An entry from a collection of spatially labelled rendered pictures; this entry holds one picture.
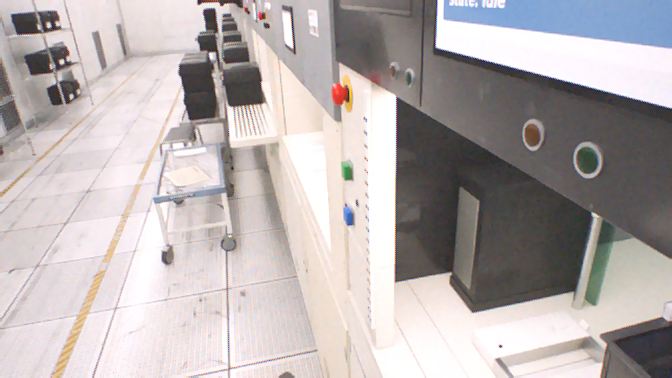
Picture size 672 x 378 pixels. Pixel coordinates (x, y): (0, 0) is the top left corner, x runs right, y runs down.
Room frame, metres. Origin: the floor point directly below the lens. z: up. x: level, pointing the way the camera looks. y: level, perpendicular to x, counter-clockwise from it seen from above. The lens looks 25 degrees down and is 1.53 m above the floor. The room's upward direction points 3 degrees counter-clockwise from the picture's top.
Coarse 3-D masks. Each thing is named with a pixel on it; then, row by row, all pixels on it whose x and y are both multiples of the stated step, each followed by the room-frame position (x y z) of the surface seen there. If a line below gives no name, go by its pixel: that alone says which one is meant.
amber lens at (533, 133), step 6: (534, 120) 0.28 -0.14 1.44; (528, 126) 0.28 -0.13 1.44; (534, 126) 0.28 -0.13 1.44; (540, 126) 0.27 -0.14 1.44; (522, 132) 0.29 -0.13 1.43; (528, 132) 0.28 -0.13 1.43; (534, 132) 0.28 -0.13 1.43; (540, 132) 0.27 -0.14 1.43; (528, 138) 0.28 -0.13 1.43; (534, 138) 0.27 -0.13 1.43; (540, 138) 0.27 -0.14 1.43; (528, 144) 0.28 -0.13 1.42; (534, 144) 0.27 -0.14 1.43; (540, 144) 0.27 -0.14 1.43; (534, 150) 0.28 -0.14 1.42
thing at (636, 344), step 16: (656, 320) 0.43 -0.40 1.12; (608, 336) 0.41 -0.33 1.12; (624, 336) 0.41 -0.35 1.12; (640, 336) 0.41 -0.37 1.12; (656, 336) 0.41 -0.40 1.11; (608, 352) 0.40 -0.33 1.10; (624, 352) 0.38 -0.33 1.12; (640, 352) 0.41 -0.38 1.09; (656, 352) 0.41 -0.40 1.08; (608, 368) 0.39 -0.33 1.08; (624, 368) 0.37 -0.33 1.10; (640, 368) 0.36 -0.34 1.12; (656, 368) 0.40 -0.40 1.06
